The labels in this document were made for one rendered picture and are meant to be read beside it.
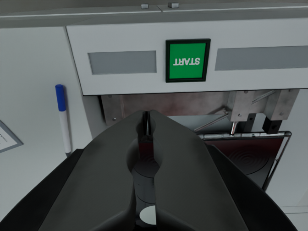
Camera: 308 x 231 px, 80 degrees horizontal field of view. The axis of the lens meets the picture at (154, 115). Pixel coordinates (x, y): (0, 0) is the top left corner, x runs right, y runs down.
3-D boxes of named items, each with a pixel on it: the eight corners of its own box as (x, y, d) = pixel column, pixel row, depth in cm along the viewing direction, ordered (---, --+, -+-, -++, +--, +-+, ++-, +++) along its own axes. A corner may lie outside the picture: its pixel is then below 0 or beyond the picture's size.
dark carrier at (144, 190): (245, 222, 59) (246, 224, 58) (136, 225, 59) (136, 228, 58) (281, 136, 41) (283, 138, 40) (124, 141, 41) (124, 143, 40)
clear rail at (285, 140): (248, 222, 60) (250, 227, 58) (244, 222, 60) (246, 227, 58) (290, 129, 40) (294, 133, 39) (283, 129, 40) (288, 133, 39)
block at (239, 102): (240, 113, 39) (247, 122, 36) (224, 114, 39) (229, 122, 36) (250, 77, 35) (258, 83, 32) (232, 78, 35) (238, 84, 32)
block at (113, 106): (125, 118, 39) (123, 125, 36) (109, 118, 39) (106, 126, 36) (120, 81, 35) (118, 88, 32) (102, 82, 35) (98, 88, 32)
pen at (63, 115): (70, 161, 32) (61, 87, 25) (64, 161, 32) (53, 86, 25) (73, 157, 33) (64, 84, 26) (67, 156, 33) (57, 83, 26)
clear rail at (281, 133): (288, 134, 41) (292, 138, 40) (117, 140, 41) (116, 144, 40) (290, 129, 40) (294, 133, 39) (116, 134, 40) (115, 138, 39)
